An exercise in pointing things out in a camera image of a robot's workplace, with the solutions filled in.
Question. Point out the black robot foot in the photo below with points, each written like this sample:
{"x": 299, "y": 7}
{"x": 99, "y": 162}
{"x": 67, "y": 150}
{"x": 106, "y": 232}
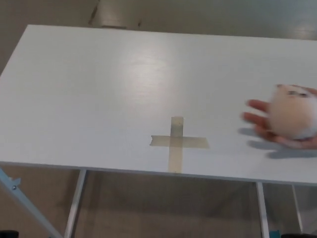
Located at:
{"x": 299, "y": 236}

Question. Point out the pink dumpling plush toy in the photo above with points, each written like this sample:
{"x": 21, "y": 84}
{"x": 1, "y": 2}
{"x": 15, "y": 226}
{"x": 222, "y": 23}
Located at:
{"x": 292, "y": 114}

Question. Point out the short beige tape strip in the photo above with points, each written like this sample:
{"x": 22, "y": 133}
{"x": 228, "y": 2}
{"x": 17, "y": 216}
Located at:
{"x": 195, "y": 142}

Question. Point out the white metal table leg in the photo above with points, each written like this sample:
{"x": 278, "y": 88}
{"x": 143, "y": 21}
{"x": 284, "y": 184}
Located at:
{"x": 297, "y": 208}
{"x": 263, "y": 210}
{"x": 75, "y": 205}

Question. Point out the light blue metal frame bar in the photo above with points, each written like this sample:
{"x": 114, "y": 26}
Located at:
{"x": 27, "y": 205}

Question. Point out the teal floor tape piece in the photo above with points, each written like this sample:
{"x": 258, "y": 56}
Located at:
{"x": 274, "y": 234}

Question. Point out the person's bare hand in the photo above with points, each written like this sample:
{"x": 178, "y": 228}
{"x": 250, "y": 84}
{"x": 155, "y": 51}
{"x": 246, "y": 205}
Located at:
{"x": 258, "y": 116}

